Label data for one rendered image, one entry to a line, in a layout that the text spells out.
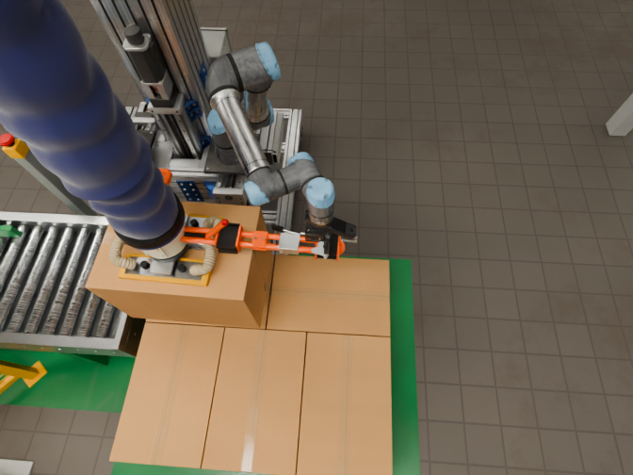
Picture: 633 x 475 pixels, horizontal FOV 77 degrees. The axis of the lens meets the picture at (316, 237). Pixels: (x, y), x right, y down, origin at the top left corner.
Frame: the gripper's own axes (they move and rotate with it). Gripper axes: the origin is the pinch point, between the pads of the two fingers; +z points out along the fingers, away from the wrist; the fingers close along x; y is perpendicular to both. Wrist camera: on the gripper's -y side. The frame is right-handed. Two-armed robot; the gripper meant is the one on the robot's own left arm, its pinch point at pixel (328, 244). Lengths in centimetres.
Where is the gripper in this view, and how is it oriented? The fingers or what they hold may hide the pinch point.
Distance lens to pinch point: 138.4
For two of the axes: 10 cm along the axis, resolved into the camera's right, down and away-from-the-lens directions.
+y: -9.9, -0.8, 0.7
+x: -1.0, 8.9, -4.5
